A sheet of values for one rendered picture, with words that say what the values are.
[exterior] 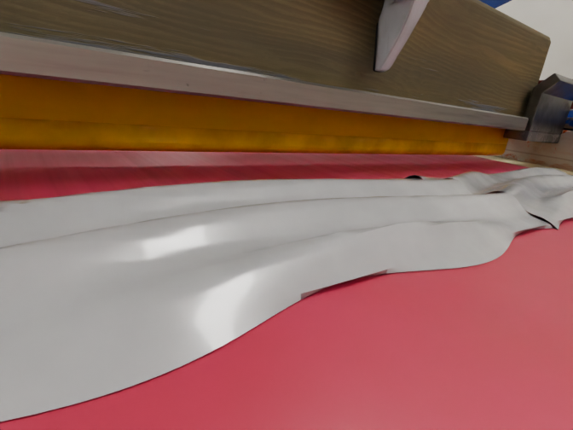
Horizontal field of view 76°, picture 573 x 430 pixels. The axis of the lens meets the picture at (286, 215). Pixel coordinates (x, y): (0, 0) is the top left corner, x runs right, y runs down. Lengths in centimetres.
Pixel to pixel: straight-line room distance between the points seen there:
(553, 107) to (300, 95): 27
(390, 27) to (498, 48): 13
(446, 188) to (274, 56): 9
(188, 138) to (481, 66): 21
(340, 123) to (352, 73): 3
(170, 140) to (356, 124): 11
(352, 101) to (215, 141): 7
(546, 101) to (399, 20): 21
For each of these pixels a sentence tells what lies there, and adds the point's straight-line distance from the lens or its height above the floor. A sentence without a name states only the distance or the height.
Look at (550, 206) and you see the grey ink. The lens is 19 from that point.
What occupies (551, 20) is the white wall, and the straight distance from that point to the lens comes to 238.
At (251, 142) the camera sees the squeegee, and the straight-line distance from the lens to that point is 18.
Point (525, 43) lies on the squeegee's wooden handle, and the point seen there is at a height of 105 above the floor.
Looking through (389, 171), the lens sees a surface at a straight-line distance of 22.
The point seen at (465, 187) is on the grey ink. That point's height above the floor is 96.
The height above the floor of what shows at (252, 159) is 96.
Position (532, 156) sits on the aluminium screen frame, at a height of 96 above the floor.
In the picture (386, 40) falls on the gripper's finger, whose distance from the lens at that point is 19.
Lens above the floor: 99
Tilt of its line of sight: 18 degrees down
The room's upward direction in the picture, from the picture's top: 7 degrees clockwise
